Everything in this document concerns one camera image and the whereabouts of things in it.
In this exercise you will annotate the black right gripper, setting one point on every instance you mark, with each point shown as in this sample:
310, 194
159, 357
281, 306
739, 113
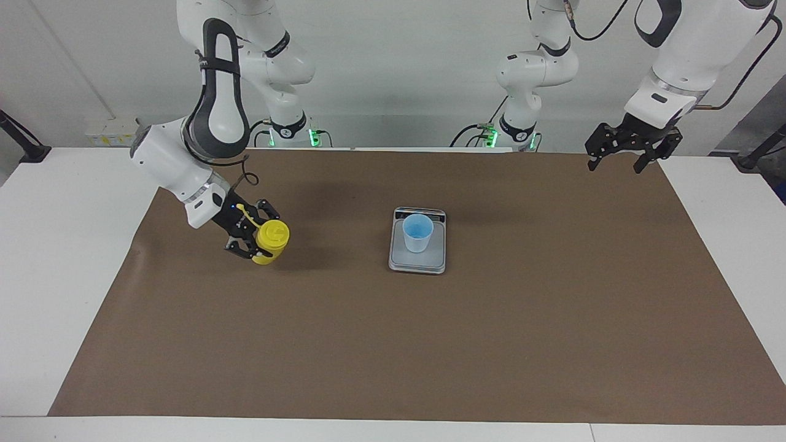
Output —
234, 218

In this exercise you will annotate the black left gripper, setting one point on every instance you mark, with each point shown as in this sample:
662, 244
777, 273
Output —
642, 132

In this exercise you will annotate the yellow squeeze bottle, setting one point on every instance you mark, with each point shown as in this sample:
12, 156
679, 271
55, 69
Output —
273, 236

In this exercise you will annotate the light blue plastic cup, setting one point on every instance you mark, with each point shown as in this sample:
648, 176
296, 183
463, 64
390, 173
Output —
417, 239

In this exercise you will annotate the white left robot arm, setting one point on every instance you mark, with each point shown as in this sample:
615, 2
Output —
694, 43

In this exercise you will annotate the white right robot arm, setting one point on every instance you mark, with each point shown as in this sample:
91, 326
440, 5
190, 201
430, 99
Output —
172, 159

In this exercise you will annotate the silver digital kitchen scale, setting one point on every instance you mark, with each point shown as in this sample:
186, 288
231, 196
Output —
417, 264

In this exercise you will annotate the black clamp stand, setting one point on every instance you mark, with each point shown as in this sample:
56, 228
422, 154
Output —
752, 161
34, 152

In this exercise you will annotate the brown paper table mat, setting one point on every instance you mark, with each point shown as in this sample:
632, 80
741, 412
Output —
368, 344

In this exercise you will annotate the white wall socket box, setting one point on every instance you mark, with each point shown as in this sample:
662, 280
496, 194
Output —
110, 132

